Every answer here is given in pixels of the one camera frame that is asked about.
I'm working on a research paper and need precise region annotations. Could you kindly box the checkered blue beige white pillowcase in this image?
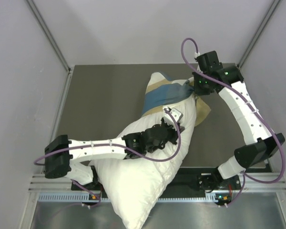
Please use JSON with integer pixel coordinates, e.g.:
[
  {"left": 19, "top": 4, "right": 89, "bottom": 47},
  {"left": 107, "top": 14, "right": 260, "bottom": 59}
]
[{"left": 141, "top": 72, "right": 211, "bottom": 126}]

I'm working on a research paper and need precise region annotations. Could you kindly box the white pillow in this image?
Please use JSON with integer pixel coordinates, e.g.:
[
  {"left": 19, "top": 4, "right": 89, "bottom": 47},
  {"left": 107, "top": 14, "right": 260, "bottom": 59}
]
[{"left": 94, "top": 96, "right": 196, "bottom": 229}]

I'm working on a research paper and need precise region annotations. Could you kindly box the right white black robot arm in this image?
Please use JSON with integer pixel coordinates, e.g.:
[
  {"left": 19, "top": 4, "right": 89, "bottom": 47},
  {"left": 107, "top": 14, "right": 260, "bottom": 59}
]
[{"left": 193, "top": 51, "right": 285, "bottom": 189}]

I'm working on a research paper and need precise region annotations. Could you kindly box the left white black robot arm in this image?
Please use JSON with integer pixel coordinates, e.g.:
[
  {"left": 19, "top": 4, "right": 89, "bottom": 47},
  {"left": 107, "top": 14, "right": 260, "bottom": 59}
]
[{"left": 44, "top": 118, "right": 184, "bottom": 189}]

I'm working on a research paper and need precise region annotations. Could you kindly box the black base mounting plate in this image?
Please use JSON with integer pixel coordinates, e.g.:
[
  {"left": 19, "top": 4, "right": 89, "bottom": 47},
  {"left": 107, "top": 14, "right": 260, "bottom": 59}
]
[{"left": 44, "top": 166, "right": 250, "bottom": 191}]

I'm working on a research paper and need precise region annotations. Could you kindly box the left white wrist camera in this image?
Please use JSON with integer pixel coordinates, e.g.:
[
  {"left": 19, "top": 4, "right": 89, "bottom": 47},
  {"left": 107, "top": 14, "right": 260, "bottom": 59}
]
[{"left": 163, "top": 107, "right": 183, "bottom": 125}]

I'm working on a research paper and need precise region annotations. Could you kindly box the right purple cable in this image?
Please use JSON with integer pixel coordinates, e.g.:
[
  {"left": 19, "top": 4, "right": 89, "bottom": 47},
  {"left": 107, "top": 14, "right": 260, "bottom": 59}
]
[{"left": 181, "top": 37, "right": 286, "bottom": 208}]

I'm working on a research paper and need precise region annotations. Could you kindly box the purple cable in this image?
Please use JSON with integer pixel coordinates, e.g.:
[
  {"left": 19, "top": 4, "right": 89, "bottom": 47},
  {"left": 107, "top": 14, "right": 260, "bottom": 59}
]
[
  {"left": 33, "top": 107, "right": 182, "bottom": 208},
  {"left": 181, "top": 37, "right": 286, "bottom": 208}
]

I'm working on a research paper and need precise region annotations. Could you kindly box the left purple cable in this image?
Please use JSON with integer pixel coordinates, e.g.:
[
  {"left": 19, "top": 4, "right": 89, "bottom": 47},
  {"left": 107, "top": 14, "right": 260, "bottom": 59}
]
[{"left": 33, "top": 107, "right": 182, "bottom": 208}]

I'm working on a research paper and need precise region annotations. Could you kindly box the right aluminium frame post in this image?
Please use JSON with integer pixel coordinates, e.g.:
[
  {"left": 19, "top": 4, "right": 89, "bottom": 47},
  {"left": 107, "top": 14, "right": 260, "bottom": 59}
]
[{"left": 237, "top": 0, "right": 282, "bottom": 68}]

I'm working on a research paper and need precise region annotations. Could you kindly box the aluminium frame post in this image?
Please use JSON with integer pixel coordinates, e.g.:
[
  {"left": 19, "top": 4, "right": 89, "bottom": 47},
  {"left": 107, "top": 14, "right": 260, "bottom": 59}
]
[
  {"left": 237, "top": 0, "right": 282, "bottom": 68},
  {"left": 26, "top": 0, "right": 72, "bottom": 72}
]

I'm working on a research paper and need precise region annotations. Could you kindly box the grey slotted cable duct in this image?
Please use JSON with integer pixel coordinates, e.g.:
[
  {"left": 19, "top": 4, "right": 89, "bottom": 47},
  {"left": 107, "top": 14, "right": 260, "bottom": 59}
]
[{"left": 38, "top": 193, "right": 228, "bottom": 203}]

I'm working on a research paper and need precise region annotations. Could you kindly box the left aluminium frame post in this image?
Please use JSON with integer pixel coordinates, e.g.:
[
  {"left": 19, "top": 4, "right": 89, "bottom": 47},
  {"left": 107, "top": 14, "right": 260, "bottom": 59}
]
[{"left": 26, "top": 0, "right": 72, "bottom": 72}]

